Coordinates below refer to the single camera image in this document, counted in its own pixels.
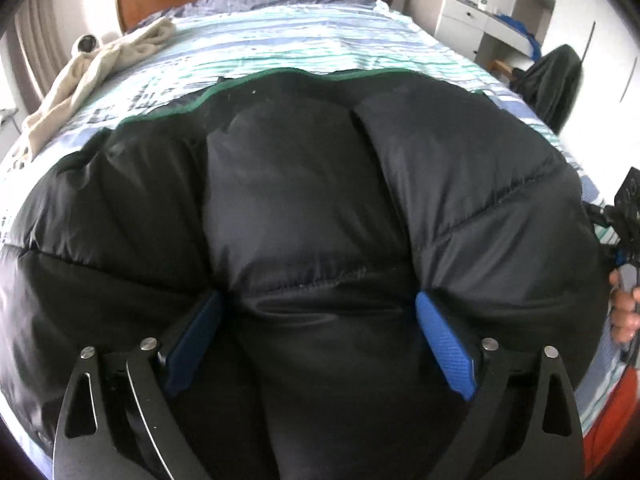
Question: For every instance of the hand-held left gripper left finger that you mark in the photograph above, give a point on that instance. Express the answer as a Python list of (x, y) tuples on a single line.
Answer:
[(192, 345)]

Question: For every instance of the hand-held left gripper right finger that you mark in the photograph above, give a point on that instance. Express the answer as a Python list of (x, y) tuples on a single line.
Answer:
[(445, 345)]

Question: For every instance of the black puffer jacket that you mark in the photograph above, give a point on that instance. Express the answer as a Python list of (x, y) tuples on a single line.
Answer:
[(300, 185)]

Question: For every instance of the person's right hand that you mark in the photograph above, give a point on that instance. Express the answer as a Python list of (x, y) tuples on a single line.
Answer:
[(622, 312)]

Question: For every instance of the dark cloth on chair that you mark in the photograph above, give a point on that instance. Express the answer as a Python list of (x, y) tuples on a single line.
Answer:
[(555, 85)]

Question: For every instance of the orange blanket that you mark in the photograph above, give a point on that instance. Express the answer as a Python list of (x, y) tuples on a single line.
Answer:
[(615, 425)]

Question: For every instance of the wooden chair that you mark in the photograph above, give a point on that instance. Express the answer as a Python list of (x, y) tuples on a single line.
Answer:
[(502, 67)]

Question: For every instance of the white desk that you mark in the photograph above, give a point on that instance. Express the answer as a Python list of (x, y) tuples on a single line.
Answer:
[(460, 15)]

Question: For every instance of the beige cloth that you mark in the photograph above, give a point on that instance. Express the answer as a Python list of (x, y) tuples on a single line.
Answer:
[(75, 85)]

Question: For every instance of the white plush toy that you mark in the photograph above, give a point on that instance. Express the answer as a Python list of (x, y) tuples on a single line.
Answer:
[(87, 44)]

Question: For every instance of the striped bed cover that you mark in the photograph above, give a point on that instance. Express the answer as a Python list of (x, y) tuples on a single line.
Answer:
[(300, 35)]

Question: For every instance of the beige curtain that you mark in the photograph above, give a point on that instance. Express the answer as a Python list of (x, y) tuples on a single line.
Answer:
[(45, 45)]

